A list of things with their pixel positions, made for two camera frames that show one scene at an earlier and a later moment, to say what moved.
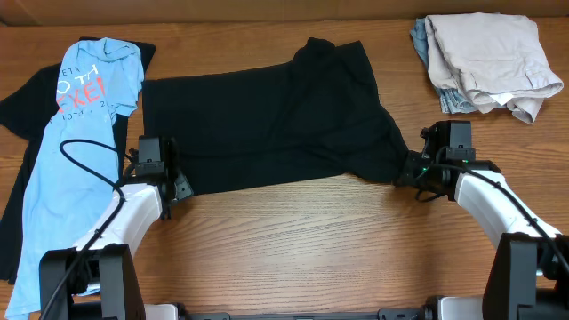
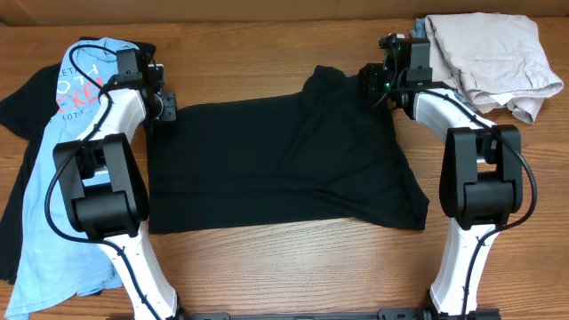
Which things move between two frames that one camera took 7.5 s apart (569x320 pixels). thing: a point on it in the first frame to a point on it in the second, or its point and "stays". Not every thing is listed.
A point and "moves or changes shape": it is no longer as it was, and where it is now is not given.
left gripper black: x=182 y=188 to x=168 y=107
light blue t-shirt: x=76 y=164 stays
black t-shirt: x=323 y=120 moves or changes shape
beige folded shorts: x=492 y=59 stays
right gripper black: x=407 y=168 to x=369 y=79
